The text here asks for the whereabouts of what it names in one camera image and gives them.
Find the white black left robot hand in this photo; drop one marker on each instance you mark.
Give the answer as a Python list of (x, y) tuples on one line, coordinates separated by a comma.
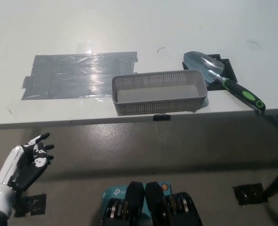
[(7, 174)]

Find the black robot body blocks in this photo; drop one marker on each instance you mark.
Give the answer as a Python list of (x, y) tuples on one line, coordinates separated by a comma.
[(153, 202)]

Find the black tape patch on desk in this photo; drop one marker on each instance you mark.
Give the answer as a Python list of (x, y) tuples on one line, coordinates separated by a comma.
[(230, 70)]

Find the black floor tape patch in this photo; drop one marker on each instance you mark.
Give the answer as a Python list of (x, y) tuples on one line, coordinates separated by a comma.
[(35, 204), (247, 194)]

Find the teal tp-link box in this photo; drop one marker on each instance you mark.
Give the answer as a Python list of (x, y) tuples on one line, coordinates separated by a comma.
[(115, 191)]

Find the grey perforated plastic basket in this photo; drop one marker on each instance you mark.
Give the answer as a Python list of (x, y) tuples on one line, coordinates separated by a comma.
[(153, 106)]

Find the small black tape piece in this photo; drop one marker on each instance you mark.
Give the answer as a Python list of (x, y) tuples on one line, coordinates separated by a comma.
[(162, 117)]

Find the black table leg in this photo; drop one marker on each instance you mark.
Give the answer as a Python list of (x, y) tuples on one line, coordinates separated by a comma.
[(277, 181)]

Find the grey duct tape patch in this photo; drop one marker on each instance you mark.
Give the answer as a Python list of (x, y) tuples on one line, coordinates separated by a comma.
[(70, 75)]

